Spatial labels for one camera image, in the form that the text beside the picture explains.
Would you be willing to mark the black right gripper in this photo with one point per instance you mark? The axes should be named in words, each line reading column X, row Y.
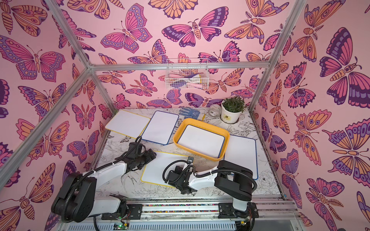
column 179, row 179

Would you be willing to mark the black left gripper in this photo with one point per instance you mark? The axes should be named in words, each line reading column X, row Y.
column 151, row 153

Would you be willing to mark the yellow-framed whiteboard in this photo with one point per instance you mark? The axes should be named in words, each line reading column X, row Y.
column 128, row 124
column 153, row 171

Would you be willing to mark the yellow plastic storage tray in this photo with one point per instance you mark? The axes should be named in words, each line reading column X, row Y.
column 206, row 126

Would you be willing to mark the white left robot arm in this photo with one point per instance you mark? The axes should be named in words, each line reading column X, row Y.
column 76, row 199

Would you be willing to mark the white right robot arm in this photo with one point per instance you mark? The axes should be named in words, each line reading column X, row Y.
column 234, row 180

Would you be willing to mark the green circuit board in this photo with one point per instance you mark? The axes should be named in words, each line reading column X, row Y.
column 120, row 227

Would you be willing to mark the white plant pot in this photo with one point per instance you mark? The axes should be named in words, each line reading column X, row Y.
column 229, row 117

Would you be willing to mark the green potted plant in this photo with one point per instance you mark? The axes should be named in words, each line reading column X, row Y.
column 234, row 104

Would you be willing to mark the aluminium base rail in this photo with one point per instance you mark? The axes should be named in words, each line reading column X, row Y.
column 195, row 214

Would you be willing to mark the white wire wall basket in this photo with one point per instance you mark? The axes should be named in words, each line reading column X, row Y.
column 187, row 73

